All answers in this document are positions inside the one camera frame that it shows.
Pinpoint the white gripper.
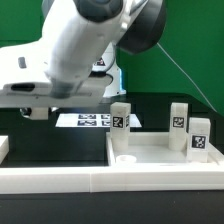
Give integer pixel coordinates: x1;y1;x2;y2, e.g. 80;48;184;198
0;42;112;118

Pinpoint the white square table top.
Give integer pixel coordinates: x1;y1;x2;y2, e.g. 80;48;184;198
106;132;224;166

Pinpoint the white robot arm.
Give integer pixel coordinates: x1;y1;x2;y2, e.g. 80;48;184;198
0;0;166;111

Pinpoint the white marker base plate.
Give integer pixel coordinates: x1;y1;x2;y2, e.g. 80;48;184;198
56;113;141;128

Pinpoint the white U-shaped obstacle wall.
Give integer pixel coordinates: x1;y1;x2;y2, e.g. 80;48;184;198
0;133;224;195

